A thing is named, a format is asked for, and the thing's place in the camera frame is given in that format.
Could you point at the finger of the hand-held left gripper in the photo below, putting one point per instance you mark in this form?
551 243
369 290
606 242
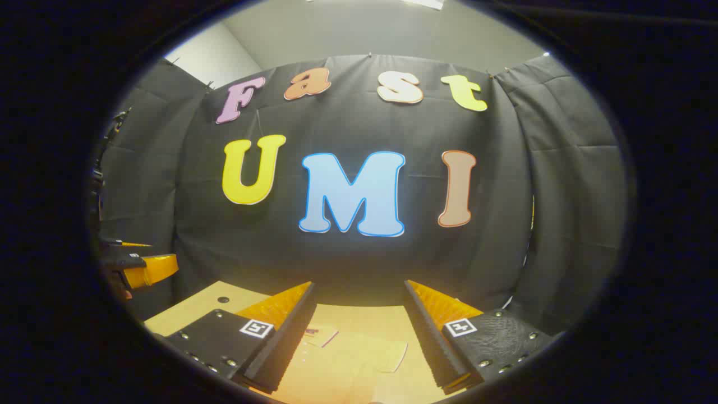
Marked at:
120 247
151 269

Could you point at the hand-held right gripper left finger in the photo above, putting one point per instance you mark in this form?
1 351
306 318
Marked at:
289 336

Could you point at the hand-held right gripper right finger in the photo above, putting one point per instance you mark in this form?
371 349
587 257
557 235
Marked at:
432 342

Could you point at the orange T-shirt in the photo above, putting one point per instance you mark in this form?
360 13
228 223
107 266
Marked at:
359 359

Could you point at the ceiling light panel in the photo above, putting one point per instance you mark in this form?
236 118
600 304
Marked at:
426 3

